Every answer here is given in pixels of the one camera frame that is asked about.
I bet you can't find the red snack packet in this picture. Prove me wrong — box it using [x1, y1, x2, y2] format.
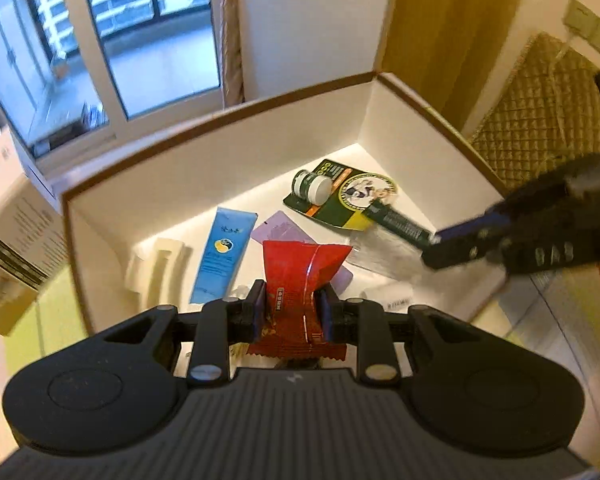
[247, 240, 355, 362]

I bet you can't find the brown cardboard box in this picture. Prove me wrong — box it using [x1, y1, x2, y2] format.
[60, 72, 511, 337]

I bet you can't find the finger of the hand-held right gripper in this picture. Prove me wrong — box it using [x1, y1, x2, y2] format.
[436, 211, 514, 246]
[422, 239, 507, 271]

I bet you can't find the dark green tube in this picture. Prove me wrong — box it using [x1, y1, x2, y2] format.
[362, 203, 437, 249]

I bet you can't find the purple tube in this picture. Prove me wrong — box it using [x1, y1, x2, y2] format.
[250, 210, 355, 296]

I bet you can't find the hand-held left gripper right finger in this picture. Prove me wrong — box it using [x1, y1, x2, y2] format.
[315, 283, 477, 386]

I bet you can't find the glass balcony door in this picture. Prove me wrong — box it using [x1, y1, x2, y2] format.
[0, 0, 224, 162]

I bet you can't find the quilted chair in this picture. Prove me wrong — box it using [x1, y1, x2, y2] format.
[467, 32, 600, 192]

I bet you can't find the checked tablecloth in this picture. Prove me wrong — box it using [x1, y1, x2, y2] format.
[2, 257, 600, 411]

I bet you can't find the wall socket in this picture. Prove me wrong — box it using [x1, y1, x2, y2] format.
[565, 0, 600, 64]

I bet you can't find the small green jar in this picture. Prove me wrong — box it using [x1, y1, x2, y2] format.
[291, 167, 334, 207]

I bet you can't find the dark green card packet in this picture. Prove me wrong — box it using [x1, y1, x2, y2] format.
[286, 158, 399, 231]

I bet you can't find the white product box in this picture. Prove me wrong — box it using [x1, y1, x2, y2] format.
[0, 127, 72, 337]

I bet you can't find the white hair claw clip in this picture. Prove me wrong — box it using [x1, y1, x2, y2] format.
[125, 237, 187, 307]

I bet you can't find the golden curtain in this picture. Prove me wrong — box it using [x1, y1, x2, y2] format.
[380, 0, 581, 134]

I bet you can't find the blue tube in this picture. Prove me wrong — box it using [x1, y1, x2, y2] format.
[189, 206, 257, 305]

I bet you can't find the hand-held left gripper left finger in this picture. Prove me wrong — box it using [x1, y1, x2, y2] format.
[100, 280, 268, 386]

